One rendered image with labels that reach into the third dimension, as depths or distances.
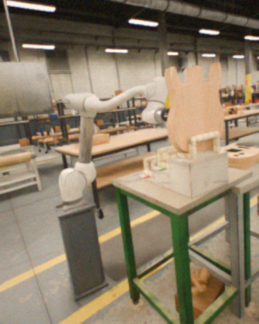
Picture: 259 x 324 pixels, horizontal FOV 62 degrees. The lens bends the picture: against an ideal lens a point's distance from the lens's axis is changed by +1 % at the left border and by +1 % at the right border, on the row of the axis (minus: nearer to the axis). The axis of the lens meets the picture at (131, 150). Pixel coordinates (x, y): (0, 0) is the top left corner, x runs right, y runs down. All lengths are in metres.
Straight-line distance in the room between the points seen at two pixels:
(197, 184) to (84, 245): 1.05
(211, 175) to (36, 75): 0.86
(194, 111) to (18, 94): 0.73
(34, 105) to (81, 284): 1.54
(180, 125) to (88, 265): 1.32
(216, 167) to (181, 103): 0.37
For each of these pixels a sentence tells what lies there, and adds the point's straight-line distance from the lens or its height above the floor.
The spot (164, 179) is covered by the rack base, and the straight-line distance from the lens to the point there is 1.17.
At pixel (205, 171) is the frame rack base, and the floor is 1.04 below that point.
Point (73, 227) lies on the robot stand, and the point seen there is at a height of 0.58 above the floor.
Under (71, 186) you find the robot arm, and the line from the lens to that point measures 1.63.
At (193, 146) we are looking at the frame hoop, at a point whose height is 1.17.
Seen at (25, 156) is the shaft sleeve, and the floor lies 1.26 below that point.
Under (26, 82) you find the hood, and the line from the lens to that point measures 0.68.
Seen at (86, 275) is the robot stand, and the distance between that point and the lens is 1.93.
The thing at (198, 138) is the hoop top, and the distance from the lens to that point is 1.03.
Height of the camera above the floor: 1.38
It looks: 11 degrees down
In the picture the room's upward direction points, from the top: 7 degrees counter-clockwise
